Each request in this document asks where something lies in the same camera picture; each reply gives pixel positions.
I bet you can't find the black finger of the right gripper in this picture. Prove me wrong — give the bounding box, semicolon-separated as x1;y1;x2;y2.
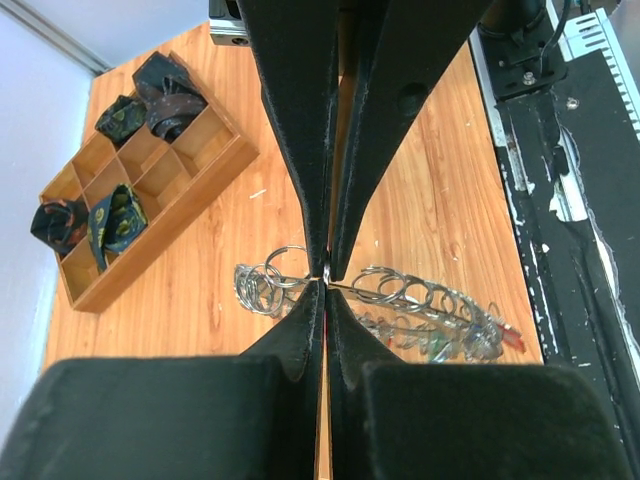
332;1;491;280
238;0;339;276

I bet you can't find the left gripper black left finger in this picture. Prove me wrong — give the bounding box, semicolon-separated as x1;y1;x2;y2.
1;284;325;479

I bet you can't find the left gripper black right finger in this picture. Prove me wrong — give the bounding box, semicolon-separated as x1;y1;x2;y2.
326;291;634;479

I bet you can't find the metal key ring disc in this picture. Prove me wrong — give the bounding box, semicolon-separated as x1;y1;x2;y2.
233;245;527;363

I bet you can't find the dark blue dotted tie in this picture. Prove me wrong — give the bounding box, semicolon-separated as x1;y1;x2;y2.
133;51;208;143

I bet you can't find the wooden compartment tray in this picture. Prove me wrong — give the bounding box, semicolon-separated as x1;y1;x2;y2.
40;53;257;313

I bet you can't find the dark green floral tie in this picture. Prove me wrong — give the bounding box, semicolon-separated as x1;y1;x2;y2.
95;95;147;149

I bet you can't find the dark green patterned tie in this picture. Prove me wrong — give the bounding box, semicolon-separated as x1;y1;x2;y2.
87;183;149;273

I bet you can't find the black orange rolled tie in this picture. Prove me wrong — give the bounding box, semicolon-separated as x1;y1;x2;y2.
30;198;89;256

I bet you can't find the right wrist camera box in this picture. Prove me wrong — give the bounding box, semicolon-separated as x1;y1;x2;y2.
209;0;250;47

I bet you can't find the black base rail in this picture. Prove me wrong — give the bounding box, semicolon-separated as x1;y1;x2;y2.
470;1;639;462

